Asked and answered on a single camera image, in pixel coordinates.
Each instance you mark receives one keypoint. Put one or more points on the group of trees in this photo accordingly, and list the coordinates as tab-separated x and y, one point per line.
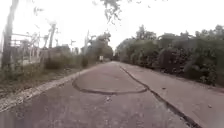
98	46

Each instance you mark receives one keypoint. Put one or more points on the grey asphalt road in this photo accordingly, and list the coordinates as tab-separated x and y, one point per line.
110	106

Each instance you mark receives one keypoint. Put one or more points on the low green bushes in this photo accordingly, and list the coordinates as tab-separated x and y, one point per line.
61	60

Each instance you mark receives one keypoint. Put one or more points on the overhanging tree branch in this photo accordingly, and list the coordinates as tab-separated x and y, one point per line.
111	10

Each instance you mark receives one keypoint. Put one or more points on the row of green bushes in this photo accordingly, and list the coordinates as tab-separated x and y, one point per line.
180	56

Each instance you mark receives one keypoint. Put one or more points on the pale stone kerb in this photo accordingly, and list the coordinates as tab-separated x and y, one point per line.
36	90

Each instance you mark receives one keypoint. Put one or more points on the dry grass verge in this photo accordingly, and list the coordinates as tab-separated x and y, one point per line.
30	78

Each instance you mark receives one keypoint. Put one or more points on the metal fence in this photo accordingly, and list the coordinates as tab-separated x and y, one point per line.
25	46

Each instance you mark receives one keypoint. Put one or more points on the bare tree trunk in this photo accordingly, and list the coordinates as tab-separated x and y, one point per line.
7	40

